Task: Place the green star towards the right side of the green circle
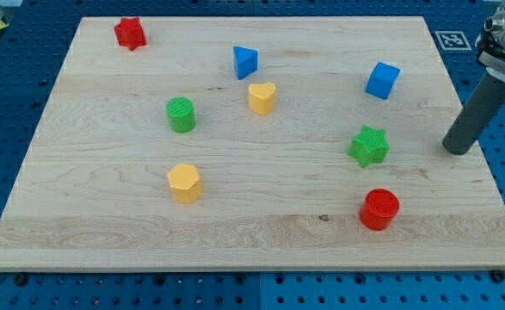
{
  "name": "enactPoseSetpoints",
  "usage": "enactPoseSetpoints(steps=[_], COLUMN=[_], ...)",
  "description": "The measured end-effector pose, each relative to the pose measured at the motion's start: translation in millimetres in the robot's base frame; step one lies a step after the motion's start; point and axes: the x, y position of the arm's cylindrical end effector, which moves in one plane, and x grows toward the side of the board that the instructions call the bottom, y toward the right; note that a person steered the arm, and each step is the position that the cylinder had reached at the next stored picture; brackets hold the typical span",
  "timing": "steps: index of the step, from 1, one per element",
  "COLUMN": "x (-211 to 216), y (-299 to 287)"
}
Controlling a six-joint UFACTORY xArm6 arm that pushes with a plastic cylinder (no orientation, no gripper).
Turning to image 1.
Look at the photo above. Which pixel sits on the green cylinder block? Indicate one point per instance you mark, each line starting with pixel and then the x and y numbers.
pixel 180 112

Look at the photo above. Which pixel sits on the light wooden board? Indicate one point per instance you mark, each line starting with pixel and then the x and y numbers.
pixel 279 191

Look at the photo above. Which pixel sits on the white fiducial marker tag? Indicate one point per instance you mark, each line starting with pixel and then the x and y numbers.
pixel 450 40

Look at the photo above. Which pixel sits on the yellow heart block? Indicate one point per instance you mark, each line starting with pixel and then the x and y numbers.
pixel 262 97

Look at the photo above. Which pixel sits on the green star block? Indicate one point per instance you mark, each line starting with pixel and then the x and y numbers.
pixel 369 146

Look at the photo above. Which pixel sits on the red cylinder block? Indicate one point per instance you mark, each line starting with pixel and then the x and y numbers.
pixel 379 209

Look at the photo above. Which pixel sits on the blue cube block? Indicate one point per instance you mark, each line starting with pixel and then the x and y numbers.
pixel 381 80

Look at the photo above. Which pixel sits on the yellow hexagon block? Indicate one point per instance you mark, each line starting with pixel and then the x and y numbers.
pixel 184 182

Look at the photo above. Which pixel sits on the red star block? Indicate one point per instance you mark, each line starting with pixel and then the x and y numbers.
pixel 130 33

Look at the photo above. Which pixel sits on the blue triangle block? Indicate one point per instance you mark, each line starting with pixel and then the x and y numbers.
pixel 245 61

